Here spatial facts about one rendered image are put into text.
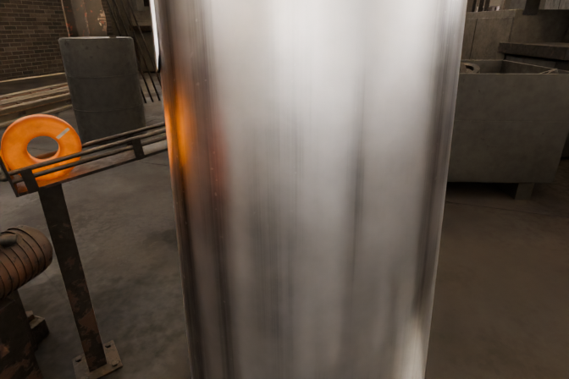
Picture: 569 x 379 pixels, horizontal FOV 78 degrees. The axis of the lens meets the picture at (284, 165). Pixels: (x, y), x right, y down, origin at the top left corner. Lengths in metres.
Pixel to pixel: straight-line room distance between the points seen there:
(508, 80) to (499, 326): 1.27
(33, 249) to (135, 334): 0.55
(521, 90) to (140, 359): 2.13
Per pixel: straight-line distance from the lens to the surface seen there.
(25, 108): 4.83
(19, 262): 1.00
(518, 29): 3.72
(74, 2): 5.16
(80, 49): 3.35
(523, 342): 1.53
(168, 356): 1.32
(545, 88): 2.36
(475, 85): 2.18
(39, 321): 1.50
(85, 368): 1.37
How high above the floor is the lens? 0.98
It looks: 22 degrees down
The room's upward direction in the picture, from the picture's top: straight up
